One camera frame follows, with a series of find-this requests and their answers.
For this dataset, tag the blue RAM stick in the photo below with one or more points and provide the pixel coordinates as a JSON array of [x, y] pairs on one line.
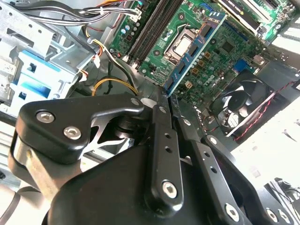
[[194, 49]]

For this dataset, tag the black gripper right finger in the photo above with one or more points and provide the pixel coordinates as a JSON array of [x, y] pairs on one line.
[[211, 159]]

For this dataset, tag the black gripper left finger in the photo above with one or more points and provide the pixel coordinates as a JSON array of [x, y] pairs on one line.
[[58, 122]]

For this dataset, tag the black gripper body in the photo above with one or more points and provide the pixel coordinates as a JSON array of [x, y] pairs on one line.
[[105, 199]]

